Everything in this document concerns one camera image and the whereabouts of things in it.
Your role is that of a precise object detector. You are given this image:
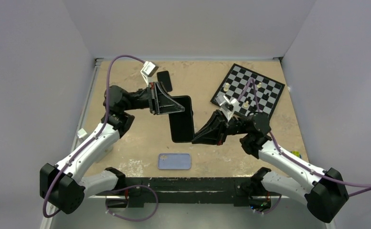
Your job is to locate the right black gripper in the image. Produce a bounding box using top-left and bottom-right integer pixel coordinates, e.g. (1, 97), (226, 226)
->
(191, 109), (247, 146)

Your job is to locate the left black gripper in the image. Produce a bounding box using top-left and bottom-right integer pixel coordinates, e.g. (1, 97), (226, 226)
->
(122, 82), (185, 115)

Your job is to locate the bare black phone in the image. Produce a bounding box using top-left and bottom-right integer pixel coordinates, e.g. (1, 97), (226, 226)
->
(157, 71), (173, 92)

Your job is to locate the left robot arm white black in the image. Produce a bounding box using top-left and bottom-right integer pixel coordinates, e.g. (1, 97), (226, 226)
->
(40, 82), (185, 218)

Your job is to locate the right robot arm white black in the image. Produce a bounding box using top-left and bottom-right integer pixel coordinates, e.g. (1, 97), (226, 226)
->
(191, 110), (349, 223)

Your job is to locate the white chess piece left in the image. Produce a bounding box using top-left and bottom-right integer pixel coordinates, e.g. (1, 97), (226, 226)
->
(223, 83), (230, 92)

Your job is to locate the black white chessboard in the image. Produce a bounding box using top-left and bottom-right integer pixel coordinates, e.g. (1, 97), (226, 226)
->
(211, 64), (285, 118)

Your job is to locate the colourful toy car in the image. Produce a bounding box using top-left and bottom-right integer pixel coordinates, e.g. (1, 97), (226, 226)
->
(291, 151), (302, 158)

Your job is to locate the small white box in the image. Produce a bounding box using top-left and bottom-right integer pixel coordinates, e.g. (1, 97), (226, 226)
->
(76, 128), (87, 139)

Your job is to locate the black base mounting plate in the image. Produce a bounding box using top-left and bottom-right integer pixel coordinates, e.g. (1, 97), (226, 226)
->
(102, 177), (279, 211)

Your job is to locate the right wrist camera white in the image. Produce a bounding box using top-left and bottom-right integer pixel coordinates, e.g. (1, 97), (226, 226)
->
(215, 95), (239, 121)

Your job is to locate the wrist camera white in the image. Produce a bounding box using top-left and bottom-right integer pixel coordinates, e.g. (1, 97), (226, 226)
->
(140, 61), (159, 85)
(215, 95), (239, 121)

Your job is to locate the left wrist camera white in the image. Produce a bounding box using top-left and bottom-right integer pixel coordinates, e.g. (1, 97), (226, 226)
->
(140, 61), (159, 85)

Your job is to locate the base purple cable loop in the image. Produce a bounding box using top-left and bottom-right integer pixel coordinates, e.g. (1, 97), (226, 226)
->
(105, 184), (159, 222)

